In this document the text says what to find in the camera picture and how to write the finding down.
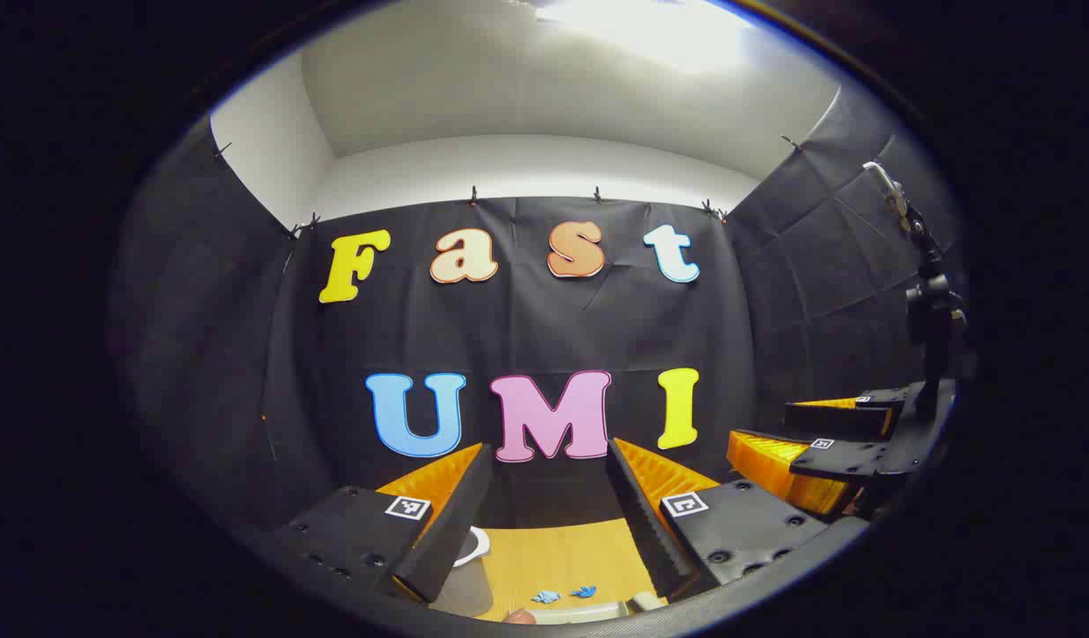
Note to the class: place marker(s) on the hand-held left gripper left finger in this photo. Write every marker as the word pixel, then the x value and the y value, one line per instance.
pixel 451 523

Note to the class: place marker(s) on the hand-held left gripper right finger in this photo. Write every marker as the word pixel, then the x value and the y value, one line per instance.
pixel 637 523

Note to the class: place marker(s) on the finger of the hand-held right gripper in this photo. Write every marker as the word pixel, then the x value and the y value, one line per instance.
pixel 850 456
pixel 836 421

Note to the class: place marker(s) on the grey garbage bin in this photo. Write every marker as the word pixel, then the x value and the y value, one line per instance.
pixel 464 589

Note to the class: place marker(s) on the small white broom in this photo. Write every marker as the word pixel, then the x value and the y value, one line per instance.
pixel 648 602

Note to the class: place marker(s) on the white dustpan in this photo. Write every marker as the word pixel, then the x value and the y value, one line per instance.
pixel 579 612

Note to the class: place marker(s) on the light blue paper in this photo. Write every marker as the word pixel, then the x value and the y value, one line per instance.
pixel 547 596

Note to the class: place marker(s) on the wooden desktop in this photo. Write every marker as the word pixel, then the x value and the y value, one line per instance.
pixel 562 558

